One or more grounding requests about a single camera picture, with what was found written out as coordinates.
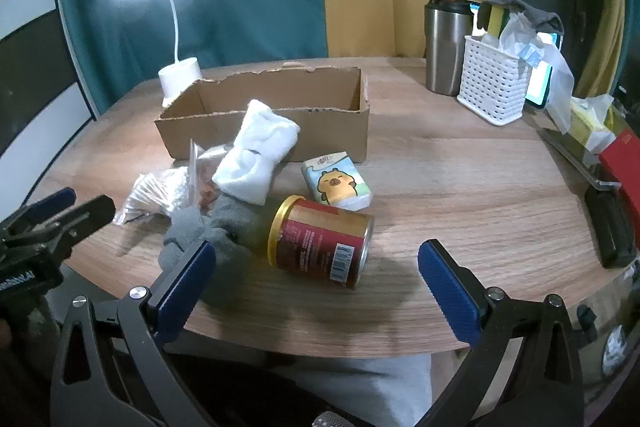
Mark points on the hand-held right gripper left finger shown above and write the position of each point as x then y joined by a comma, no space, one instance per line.
187,282

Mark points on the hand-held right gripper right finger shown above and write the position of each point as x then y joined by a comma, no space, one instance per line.
450,292

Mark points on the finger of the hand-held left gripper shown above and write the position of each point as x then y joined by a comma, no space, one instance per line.
82,218
55,200

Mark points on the bag of cotton swabs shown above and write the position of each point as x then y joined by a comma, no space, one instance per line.
155,192

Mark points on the grey sock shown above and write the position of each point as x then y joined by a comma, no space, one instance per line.
235,217

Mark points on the clear plastic snack bag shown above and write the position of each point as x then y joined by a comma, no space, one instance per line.
205,192

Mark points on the red and gold can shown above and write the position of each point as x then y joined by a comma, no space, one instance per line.
315,242

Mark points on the white sock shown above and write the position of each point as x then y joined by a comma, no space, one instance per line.
255,152

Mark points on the cartoon print tissue packet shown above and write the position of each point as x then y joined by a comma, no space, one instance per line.
337,184

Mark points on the cardboard box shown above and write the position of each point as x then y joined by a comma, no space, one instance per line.
325,132

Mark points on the person's grey shorts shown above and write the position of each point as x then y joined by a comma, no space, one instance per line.
375,387

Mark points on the white desk lamp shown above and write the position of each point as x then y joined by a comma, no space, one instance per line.
180,77

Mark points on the black case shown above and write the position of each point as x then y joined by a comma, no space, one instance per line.
610,227

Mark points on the dark metal tray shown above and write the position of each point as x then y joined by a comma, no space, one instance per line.
575,154

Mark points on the white plastic basket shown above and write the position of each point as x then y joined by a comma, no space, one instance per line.
492,82

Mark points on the yellow tissue box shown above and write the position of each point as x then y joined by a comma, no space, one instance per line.
587,127

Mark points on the red box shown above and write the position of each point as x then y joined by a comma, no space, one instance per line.
622,157

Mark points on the stainless steel tumbler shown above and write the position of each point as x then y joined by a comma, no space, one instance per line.
445,52

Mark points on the crumpled clear plastic bag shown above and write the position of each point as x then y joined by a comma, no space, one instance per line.
555,72

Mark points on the yellow green sponge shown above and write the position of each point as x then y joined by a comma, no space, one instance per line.
495,19

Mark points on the dark grey cloth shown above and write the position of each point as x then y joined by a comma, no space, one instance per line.
545,19

